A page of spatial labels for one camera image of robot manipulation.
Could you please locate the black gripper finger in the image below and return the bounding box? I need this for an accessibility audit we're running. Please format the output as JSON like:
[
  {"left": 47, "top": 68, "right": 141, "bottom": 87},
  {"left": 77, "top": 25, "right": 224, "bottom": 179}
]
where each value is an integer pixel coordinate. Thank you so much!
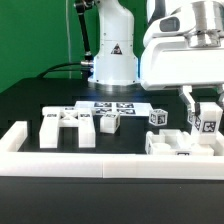
[
  {"left": 217, "top": 84, "right": 224, "bottom": 107},
  {"left": 178, "top": 85, "right": 200, "bottom": 116}
]

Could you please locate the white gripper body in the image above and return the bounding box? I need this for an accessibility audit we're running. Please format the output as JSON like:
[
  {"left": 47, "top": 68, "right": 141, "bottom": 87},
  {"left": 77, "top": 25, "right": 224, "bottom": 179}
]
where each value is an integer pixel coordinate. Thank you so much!
[{"left": 140, "top": 36, "right": 224, "bottom": 91}]

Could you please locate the white chair seat part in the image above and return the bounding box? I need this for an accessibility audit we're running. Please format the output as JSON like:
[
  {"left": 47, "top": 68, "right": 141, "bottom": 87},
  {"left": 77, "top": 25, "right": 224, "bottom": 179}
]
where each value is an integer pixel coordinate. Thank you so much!
[{"left": 145, "top": 129, "right": 214, "bottom": 156}]

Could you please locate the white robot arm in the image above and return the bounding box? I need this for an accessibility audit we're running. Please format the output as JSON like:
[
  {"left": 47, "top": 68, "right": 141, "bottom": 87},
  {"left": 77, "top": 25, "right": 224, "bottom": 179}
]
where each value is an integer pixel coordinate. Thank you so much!
[{"left": 74, "top": 0, "right": 224, "bottom": 115}]

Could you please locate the white marker base sheet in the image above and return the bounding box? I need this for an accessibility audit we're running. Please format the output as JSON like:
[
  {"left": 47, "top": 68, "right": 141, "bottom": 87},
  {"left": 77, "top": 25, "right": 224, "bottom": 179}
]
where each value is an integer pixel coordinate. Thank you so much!
[{"left": 75, "top": 101, "right": 153, "bottom": 117}]

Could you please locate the white U-shaped boundary frame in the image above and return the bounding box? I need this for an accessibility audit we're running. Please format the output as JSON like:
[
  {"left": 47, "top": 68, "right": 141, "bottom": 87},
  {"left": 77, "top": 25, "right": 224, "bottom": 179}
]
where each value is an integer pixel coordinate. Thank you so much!
[{"left": 0, "top": 121, "right": 224, "bottom": 180}]

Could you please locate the black cable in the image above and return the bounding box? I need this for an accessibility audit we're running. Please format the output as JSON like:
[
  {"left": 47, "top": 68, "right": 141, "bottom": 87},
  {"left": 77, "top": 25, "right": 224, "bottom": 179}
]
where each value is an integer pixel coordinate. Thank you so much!
[{"left": 35, "top": 61, "right": 96, "bottom": 80}]

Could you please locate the white chair back frame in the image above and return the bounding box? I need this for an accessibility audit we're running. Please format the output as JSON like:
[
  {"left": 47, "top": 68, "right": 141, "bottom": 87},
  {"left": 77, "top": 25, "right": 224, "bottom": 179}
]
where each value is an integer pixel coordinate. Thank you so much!
[{"left": 39, "top": 106, "right": 96, "bottom": 148}]

